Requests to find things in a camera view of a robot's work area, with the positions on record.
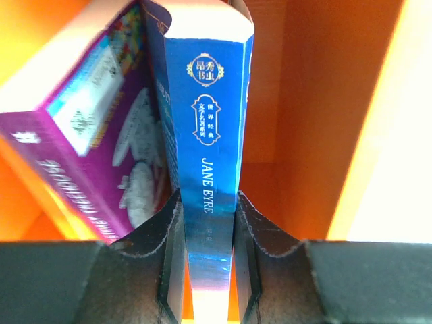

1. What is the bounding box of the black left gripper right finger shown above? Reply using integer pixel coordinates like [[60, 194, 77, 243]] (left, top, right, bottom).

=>
[[234, 194, 431, 323]]

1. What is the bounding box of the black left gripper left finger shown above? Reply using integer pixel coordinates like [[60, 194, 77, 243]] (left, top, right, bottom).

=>
[[1, 193, 185, 323]]

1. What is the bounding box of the purple paperback book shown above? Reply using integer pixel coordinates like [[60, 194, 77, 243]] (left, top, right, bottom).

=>
[[1, 1, 167, 243]]

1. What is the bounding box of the Jane Eyre book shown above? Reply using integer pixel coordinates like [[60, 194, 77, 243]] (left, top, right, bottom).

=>
[[142, 1, 254, 323]]

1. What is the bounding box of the orange wooden shelf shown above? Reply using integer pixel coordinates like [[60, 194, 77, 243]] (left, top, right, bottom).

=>
[[0, 0, 432, 324]]

